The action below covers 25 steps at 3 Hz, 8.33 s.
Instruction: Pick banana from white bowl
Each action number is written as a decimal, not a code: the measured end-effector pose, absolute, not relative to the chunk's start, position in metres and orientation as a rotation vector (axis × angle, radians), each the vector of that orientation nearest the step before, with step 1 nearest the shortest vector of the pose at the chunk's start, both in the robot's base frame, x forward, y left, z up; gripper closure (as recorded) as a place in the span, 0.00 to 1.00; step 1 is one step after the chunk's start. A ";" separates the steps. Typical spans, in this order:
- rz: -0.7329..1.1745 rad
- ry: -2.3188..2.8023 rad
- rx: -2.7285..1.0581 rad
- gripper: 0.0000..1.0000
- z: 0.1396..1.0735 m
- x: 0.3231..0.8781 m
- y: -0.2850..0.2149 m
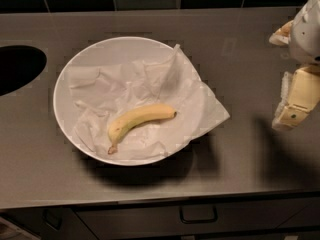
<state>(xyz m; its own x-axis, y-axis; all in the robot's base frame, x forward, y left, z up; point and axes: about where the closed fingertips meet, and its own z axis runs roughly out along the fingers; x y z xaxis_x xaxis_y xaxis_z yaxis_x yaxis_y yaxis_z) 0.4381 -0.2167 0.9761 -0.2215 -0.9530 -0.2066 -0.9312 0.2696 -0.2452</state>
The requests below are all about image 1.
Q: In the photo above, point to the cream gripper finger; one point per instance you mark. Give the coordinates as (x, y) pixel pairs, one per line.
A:
(300, 93)
(281, 36)

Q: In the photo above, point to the silver grey gripper body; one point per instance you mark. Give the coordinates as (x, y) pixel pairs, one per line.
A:
(307, 34)

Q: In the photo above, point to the yellow banana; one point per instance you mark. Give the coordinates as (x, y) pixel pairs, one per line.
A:
(135, 117)

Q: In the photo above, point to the white round bowl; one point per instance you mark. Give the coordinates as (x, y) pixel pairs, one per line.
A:
(83, 57)

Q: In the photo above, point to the white crumpled paper sheet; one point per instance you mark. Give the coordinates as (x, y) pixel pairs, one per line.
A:
(186, 94)

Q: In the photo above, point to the dark left cabinet door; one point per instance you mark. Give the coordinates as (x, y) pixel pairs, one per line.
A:
(54, 223)

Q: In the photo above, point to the dark drawer with handle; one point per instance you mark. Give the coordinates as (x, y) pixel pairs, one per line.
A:
(203, 218)

